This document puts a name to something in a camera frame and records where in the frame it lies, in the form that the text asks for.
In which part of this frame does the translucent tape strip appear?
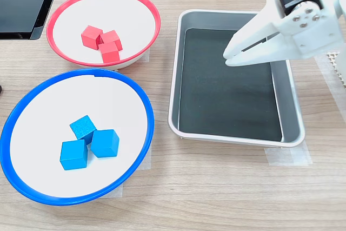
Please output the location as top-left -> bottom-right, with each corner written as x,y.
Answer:
137,49 -> 151,64
264,140 -> 314,167
135,143 -> 152,171
100,181 -> 124,199

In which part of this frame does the red cube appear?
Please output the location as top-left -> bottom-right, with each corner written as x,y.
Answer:
99,30 -> 123,52
81,25 -> 104,51
98,42 -> 121,64

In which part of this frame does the black tray mat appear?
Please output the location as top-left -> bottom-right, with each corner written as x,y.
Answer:
178,28 -> 283,142

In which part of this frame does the red-rimmed white plate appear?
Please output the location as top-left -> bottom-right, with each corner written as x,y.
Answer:
45,0 -> 162,70

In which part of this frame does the blue cube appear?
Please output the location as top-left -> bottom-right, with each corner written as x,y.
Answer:
69,114 -> 98,145
90,129 -> 120,159
59,139 -> 89,171

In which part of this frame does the pale perforated base plate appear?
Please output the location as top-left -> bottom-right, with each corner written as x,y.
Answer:
325,51 -> 346,87

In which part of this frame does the blue-rimmed white plate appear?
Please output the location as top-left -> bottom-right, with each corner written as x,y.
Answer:
0,68 -> 155,207

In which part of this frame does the black glossy device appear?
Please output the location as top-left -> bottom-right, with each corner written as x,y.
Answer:
0,0 -> 65,41

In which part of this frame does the steel tray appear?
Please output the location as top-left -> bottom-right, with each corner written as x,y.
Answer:
167,9 -> 306,148

